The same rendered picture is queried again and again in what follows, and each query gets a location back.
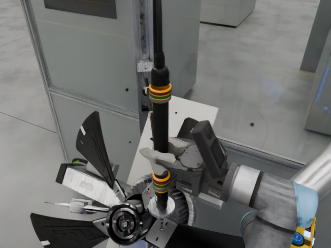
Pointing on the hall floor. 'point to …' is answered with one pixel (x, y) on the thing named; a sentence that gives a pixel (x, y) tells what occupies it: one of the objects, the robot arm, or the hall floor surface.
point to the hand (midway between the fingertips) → (149, 143)
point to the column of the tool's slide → (141, 50)
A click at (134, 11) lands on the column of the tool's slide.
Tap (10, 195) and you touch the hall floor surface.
